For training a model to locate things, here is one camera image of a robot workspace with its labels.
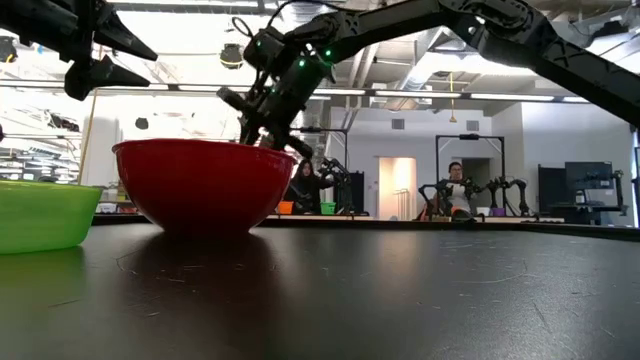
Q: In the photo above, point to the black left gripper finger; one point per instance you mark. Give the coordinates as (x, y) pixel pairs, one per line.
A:
(120, 40)
(100, 75)

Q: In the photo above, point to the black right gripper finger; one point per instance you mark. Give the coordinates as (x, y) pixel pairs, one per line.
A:
(250, 132)
(271, 143)

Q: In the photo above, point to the red plastic bowl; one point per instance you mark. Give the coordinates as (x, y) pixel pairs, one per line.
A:
(200, 190)

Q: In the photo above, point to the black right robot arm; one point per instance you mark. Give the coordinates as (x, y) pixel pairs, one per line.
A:
(550, 50)

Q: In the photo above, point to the person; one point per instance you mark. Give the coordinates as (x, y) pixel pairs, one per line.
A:
(456, 192)
(305, 187)

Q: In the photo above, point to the round black hanging object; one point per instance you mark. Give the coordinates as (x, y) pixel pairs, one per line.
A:
(141, 123)

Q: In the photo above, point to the small orange background bowl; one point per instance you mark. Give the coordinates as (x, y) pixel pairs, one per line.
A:
(285, 207)

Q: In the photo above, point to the tan wooden pole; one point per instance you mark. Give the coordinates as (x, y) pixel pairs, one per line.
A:
(85, 155)

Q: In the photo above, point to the small green background bowl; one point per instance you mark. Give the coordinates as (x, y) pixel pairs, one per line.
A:
(327, 208)

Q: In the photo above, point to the background storage shelves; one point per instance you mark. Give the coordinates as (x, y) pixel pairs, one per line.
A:
(30, 165)

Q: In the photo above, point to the long ceiling light bar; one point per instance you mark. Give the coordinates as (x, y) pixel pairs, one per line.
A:
(415, 93)

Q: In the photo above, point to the small white box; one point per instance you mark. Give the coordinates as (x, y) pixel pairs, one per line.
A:
(107, 208)

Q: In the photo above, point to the light green plastic bowl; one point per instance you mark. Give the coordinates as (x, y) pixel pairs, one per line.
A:
(45, 217)

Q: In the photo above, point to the small purple background bowl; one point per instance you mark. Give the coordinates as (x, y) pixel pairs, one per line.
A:
(498, 211)

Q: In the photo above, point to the black computer monitor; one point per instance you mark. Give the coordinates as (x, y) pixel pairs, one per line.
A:
(587, 172)

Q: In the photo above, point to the dark background desk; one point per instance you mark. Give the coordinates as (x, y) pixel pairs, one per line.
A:
(590, 212)

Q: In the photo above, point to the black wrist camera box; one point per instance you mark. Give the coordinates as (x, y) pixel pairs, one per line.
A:
(262, 47)

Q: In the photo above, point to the black ceiling dome camera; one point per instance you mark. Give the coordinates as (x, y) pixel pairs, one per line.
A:
(231, 56)

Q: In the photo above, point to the square grey wall vent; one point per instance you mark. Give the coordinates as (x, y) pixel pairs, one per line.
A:
(398, 124)
(472, 126)

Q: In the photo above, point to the smooth silver ceiling duct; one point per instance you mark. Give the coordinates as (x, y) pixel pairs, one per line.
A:
(425, 65)

